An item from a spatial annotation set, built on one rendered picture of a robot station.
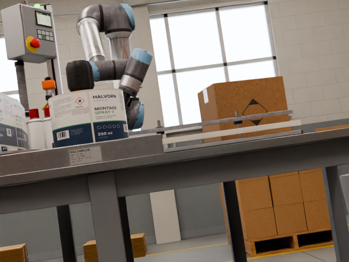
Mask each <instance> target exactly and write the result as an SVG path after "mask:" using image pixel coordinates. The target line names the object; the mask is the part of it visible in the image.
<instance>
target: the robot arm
mask: <svg viewBox="0 0 349 262"><path fill-rule="evenodd" d="M135 27H136V25H135V17H134V14H133V11H132V8H131V7H130V5H128V4H121V3H118V4H101V5H98V4H97V5H91V6H89V7H87V8H85V9H84V10H83V11H82V12H81V13H80V15H79V16H78V18H77V22H76V29H77V32H78V34H79V35H80V36H81V38H82V42H83V46H84V50H85V54H86V58H87V61H89V62H90V64H91V66H92V70H93V78H94V82H98V81H111V80H113V83H114V88H116V89H121V90H122V91H123V96H124V103H125V111H126V118H127V126H128V130H135V129H140V128H141V127H142V125H143V121H144V104H143V102H141V101H139V97H138V96H137V93H138V92H139V90H140V88H142V87H143V86H141V85H142V83H143V80H144V78H145V75H146V73H147V71H148V68H149V66H150V64H151V61H152V58H153V56H152V54H151V53H149V52H148V51H146V50H143V49H140V48H135V49H134V50H133V52H132V54H131V52H130V42H129V38H130V37H131V35H132V31H133V30H135ZM99 32H104V33H105V37H106V38H107V39H108V40H109V43H110V53H111V60H107V57H106V54H105V50H104V47H103V44H102V40H101V36H100V33H99Z"/></svg>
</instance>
